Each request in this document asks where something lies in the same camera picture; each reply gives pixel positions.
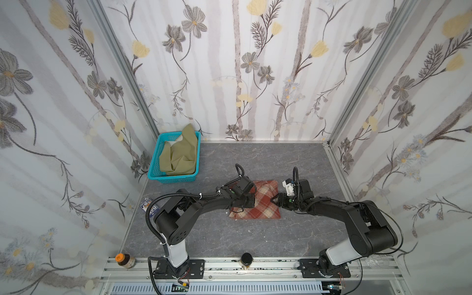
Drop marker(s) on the teal plastic basket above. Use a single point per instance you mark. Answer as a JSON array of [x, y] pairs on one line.
[[155, 173]]

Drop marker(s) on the black knob jar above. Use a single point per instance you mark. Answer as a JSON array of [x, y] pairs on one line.
[[246, 260]]

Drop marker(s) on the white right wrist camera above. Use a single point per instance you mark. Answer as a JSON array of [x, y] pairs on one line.
[[289, 187]]

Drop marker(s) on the red plaid wool skirt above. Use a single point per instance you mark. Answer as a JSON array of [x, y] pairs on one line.
[[263, 208]]

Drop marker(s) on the orange capped bottle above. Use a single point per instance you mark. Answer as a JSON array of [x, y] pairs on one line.
[[125, 260]]

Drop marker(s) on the aluminium front rail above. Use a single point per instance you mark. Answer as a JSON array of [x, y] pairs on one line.
[[266, 276]]

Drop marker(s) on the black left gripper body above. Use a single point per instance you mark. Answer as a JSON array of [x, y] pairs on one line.
[[249, 199]]

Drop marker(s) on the olive green skirt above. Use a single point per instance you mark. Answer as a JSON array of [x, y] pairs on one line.
[[180, 157]]

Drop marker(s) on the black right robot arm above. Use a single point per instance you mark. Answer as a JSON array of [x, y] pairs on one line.
[[367, 228]]

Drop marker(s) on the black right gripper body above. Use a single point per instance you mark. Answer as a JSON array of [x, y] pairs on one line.
[[282, 201]]

